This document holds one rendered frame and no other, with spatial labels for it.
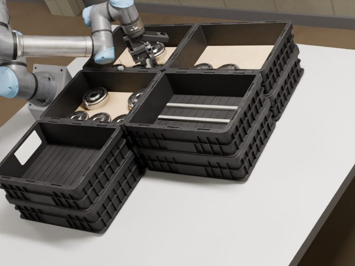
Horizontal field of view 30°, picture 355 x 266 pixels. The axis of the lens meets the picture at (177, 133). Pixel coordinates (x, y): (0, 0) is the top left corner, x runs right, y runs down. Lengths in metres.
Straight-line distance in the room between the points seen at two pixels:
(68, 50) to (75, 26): 2.91
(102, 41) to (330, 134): 0.86
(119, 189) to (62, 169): 0.23
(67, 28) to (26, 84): 2.63
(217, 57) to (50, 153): 0.73
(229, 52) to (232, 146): 0.58
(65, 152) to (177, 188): 0.45
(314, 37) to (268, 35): 1.56
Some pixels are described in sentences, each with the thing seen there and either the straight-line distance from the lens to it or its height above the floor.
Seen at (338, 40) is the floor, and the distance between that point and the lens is 3.92.
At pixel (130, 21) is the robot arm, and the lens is 2.40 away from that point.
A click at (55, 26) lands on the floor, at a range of 5.41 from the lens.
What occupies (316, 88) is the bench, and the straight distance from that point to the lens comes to 2.43.
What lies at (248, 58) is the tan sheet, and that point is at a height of 0.83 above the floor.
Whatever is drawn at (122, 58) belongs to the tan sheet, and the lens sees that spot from 2.78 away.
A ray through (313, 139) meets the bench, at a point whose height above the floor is 0.70.
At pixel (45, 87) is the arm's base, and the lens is 2.74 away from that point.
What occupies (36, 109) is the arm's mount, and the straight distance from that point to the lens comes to 2.84.
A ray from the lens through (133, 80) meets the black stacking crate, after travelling 2.48.
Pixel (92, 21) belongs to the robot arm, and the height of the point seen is 1.15.
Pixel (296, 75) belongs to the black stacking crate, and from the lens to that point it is 2.47.
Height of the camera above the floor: 2.15
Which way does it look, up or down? 36 degrees down
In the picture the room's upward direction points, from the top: 24 degrees counter-clockwise
